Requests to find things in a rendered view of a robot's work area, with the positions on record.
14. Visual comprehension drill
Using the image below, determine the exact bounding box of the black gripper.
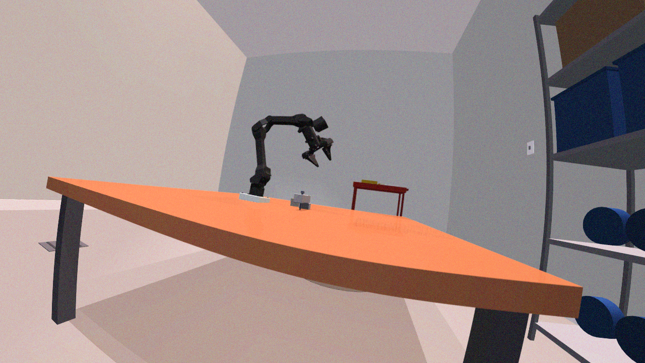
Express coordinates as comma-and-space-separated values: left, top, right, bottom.
302, 134, 333, 167

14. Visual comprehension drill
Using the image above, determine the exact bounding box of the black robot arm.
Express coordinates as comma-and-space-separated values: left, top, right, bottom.
248, 114, 328, 197

